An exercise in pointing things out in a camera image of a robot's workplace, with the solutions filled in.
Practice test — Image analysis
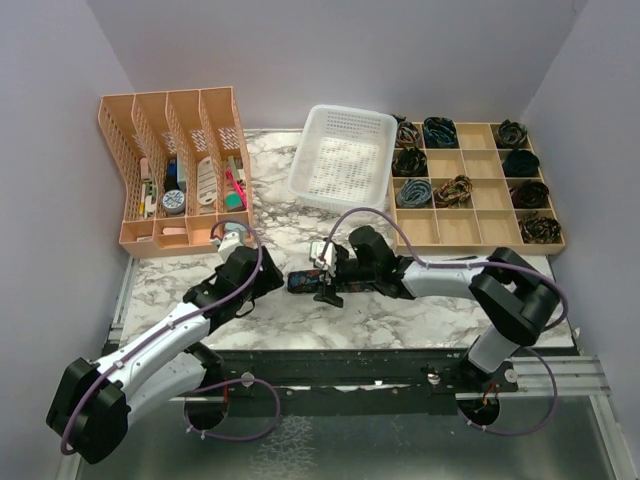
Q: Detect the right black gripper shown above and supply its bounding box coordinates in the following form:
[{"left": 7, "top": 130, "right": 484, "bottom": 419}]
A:
[{"left": 314, "top": 246, "right": 380, "bottom": 307}]

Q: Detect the navy floral tie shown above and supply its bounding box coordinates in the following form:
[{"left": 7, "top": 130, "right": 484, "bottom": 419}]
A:
[{"left": 286, "top": 270, "right": 376, "bottom": 294}]

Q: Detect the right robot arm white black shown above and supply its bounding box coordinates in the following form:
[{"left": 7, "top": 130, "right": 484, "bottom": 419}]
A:
[{"left": 309, "top": 226, "right": 565, "bottom": 391}]

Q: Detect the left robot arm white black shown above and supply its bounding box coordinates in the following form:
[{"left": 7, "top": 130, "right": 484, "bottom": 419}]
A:
[{"left": 46, "top": 246, "right": 284, "bottom": 464}]

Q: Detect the teal eraser block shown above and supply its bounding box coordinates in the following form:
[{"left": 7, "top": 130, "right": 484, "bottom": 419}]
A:
[{"left": 225, "top": 193, "right": 245, "bottom": 212}]

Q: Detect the round blue patterned tin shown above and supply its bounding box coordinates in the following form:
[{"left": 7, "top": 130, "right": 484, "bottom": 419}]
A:
[{"left": 162, "top": 189, "right": 186, "bottom": 215}]

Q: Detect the white perforated card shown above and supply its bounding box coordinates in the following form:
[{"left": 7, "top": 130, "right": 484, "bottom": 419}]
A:
[{"left": 196, "top": 156, "right": 217, "bottom": 206}]

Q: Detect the peach file organizer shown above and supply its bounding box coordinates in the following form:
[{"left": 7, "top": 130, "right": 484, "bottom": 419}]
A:
[{"left": 98, "top": 86, "right": 254, "bottom": 259}]

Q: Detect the rolled blue grey tie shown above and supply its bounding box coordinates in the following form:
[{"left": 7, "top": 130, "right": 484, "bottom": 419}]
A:
[{"left": 395, "top": 178, "right": 432, "bottom": 209}]

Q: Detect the white plastic basket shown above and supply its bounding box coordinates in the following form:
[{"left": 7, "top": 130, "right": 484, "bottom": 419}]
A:
[{"left": 287, "top": 104, "right": 398, "bottom": 214}]

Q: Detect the rolled dark olive tie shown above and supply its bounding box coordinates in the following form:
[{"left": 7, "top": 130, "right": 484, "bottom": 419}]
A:
[{"left": 391, "top": 147, "right": 428, "bottom": 177}]

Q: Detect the rolled gold paisley tie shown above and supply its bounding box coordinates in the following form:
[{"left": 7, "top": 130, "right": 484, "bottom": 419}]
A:
[{"left": 433, "top": 175, "right": 473, "bottom": 208}]

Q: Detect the wooden compartment tray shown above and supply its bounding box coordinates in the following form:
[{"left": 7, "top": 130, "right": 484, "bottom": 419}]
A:
[{"left": 389, "top": 120, "right": 566, "bottom": 255}]

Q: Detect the rolled striped brown tie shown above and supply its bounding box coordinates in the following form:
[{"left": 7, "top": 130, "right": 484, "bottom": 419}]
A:
[{"left": 395, "top": 121, "right": 422, "bottom": 148}]

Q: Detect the rolled teal dark tie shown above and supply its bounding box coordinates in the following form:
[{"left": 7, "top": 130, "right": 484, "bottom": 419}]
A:
[{"left": 423, "top": 117, "right": 458, "bottom": 149}]

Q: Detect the rolled black gold tie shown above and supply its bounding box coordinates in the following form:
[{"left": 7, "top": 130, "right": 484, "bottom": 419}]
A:
[{"left": 518, "top": 213, "right": 562, "bottom": 245}]

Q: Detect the rolled dark red tie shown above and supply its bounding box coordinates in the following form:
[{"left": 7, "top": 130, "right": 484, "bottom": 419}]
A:
[{"left": 510, "top": 180, "right": 549, "bottom": 209}]

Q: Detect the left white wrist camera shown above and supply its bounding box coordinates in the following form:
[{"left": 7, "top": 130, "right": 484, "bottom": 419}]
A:
[{"left": 211, "top": 233, "right": 246, "bottom": 261}]

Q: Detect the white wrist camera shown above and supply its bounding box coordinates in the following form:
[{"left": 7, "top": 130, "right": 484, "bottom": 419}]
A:
[
  {"left": 309, "top": 241, "right": 337, "bottom": 276},
  {"left": 211, "top": 233, "right": 246, "bottom": 261}
]

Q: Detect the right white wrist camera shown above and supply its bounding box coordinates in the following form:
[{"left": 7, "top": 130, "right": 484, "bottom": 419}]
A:
[{"left": 309, "top": 241, "right": 337, "bottom": 276}]

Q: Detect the black metal base rail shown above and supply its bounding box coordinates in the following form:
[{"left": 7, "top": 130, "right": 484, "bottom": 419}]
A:
[{"left": 99, "top": 344, "right": 584, "bottom": 417}]

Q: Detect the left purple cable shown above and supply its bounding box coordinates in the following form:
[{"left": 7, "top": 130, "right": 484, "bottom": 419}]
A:
[{"left": 59, "top": 218, "right": 282, "bottom": 456}]

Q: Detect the purple cable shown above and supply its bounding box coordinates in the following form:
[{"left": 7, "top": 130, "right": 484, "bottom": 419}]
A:
[
  {"left": 327, "top": 207, "right": 571, "bottom": 435},
  {"left": 59, "top": 218, "right": 282, "bottom": 456}
]

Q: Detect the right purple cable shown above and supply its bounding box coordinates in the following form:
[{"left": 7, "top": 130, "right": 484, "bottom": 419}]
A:
[{"left": 327, "top": 207, "right": 571, "bottom": 435}]

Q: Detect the aluminium frame rail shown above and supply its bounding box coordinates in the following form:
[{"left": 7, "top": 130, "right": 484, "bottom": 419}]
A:
[{"left": 79, "top": 353, "right": 614, "bottom": 401}]

